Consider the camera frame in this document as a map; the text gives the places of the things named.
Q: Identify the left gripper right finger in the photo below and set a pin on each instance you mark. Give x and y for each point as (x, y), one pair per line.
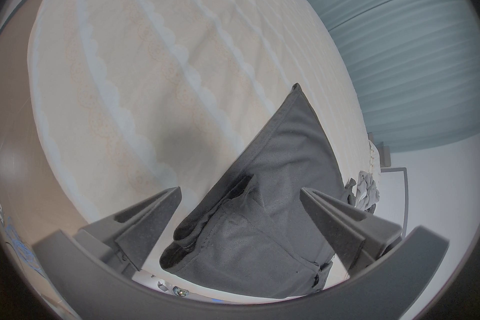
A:
(348, 232)

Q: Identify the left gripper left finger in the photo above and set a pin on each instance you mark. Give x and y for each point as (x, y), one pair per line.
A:
(138, 232)

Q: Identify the black T-shirt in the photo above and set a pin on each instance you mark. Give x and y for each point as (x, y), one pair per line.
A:
(277, 179)

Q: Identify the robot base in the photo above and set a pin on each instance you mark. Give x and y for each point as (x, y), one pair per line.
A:
(165, 279)

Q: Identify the grey garment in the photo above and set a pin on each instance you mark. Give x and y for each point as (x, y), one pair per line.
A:
(365, 191)

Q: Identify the white printed pillow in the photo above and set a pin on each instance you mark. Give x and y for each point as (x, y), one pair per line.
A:
(375, 157)

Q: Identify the grey bedside table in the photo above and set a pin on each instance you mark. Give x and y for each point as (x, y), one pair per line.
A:
(385, 153)

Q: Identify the bed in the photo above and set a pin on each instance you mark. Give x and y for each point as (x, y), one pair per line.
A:
(168, 67)

